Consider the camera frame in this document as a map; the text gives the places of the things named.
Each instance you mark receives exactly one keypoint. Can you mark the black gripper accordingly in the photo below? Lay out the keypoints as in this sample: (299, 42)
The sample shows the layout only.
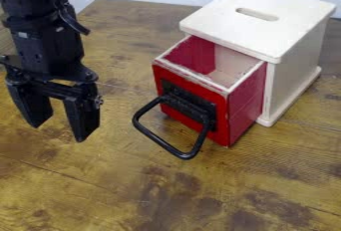
(46, 70)

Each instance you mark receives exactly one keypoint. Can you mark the red wooden drawer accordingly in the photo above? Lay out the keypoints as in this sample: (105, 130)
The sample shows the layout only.
(221, 76)

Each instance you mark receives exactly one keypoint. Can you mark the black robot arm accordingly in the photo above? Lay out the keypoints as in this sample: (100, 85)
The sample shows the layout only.
(39, 8)

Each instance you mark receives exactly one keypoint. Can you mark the white wooden cabinet box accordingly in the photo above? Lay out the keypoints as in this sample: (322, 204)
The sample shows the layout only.
(279, 31)

